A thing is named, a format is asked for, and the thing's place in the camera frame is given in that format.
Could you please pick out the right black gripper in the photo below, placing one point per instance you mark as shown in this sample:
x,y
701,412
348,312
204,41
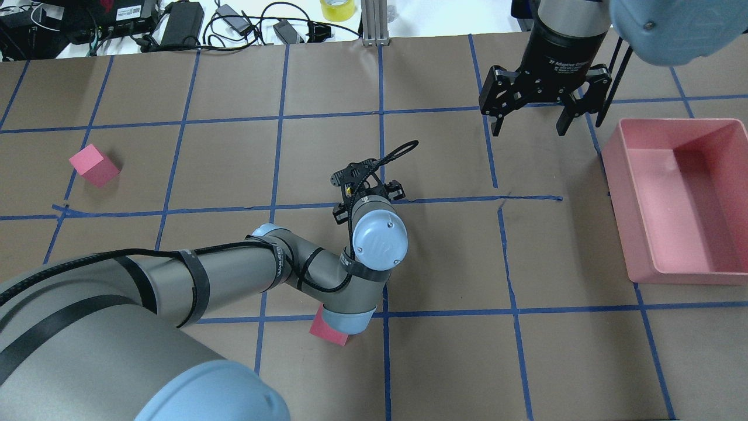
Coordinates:
x,y
558,58

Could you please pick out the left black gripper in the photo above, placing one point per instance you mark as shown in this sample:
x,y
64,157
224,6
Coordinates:
x,y
395,190

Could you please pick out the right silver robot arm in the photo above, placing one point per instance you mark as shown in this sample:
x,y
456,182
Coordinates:
x,y
661,33

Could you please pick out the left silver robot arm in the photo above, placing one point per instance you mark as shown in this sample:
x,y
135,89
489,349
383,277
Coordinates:
x,y
101,337

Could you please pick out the pink cube centre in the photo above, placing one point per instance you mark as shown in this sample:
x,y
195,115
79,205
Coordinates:
x,y
320,329

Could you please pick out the pink cube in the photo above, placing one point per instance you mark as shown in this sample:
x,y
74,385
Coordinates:
x,y
320,329
95,166

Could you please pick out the pink plastic bin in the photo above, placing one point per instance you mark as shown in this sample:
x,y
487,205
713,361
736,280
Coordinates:
x,y
679,191

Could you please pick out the yellow tape roll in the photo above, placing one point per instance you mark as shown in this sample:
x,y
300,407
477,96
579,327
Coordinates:
x,y
338,10

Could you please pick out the black power adapter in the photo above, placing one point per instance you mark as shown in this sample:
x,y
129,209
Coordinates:
x,y
183,24

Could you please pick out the pink cube far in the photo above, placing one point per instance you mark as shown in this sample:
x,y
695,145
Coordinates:
x,y
95,166

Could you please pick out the aluminium frame post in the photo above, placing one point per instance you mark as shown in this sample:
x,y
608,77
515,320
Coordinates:
x,y
374,23

